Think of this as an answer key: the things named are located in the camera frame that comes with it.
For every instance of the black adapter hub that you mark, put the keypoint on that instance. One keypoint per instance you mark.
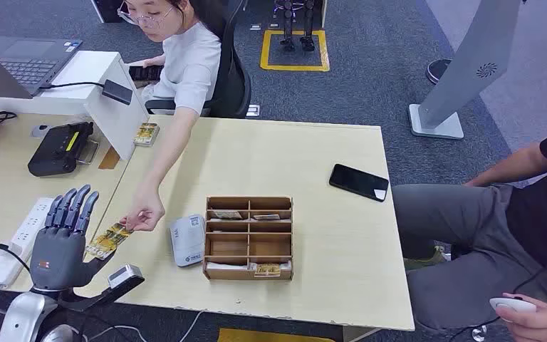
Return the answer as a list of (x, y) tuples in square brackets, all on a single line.
[(118, 92)]

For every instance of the black humanoid robot legs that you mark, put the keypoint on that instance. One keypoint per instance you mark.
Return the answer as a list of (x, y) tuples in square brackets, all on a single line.
[(286, 19)]

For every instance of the black office chair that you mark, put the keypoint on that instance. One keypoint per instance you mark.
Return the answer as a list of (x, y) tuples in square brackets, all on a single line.
[(233, 80)]

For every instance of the white power strip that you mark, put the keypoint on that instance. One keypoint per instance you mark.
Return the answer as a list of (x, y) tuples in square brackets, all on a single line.
[(28, 226)]

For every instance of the white desk riser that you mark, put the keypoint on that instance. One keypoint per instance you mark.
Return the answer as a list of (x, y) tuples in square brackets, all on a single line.
[(113, 118)]

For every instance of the person's right forearm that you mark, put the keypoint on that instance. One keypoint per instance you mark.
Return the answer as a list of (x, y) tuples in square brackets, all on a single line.
[(514, 165)]

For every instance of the small grey round puck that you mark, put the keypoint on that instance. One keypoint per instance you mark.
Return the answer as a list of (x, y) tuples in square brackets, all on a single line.
[(40, 130)]

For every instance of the hotel-print key card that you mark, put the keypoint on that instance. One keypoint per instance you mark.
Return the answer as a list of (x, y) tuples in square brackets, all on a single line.
[(228, 215)]

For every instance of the yellow patterned ID card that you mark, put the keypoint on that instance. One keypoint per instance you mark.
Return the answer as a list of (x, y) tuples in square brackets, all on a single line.
[(106, 240)]

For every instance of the grey laptop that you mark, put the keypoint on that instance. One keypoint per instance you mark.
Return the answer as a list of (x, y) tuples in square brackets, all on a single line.
[(28, 66)]

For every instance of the white grey card reader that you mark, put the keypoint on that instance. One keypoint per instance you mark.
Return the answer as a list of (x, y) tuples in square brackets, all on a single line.
[(187, 243)]

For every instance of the black cabinet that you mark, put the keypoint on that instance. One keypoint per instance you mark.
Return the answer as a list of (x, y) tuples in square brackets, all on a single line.
[(108, 10)]

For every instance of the person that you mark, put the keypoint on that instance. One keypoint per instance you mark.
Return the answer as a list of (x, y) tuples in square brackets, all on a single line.
[(191, 66), (467, 226)]

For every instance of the white handheld clicker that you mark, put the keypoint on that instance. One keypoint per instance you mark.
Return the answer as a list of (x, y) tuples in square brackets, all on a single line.
[(514, 304)]

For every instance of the round black floor base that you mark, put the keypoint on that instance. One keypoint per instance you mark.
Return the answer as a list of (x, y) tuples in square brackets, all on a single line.
[(436, 70)]

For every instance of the small white floor marker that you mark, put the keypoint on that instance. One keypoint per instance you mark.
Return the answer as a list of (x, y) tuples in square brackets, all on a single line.
[(255, 27)]

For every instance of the person's left hand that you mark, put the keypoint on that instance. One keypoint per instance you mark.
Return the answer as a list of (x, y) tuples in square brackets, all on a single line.
[(542, 325), (146, 212)]

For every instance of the dark smartphone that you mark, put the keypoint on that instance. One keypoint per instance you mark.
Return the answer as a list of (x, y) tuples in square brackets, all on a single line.
[(146, 73)]

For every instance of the wooden card organizer box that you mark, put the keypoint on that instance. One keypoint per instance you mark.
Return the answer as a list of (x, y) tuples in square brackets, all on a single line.
[(226, 274)]

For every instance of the grey kiosk stand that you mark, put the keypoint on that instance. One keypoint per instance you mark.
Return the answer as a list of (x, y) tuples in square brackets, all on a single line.
[(471, 61)]

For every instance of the black smartphone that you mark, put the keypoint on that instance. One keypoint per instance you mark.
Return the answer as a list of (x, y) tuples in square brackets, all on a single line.
[(358, 181)]

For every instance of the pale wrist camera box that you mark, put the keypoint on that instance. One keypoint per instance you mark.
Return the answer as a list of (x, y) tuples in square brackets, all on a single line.
[(123, 276)]

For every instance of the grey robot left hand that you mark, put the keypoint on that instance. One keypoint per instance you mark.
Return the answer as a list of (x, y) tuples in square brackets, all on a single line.
[(56, 257)]

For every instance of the person's right hand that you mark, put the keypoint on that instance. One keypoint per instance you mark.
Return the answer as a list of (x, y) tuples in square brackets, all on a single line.
[(154, 61)]

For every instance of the black handheld controller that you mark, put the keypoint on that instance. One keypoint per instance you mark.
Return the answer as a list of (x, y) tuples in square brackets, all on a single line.
[(56, 151)]

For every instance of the person's left forearm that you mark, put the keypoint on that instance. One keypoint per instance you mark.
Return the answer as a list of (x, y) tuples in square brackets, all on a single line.
[(167, 151)]

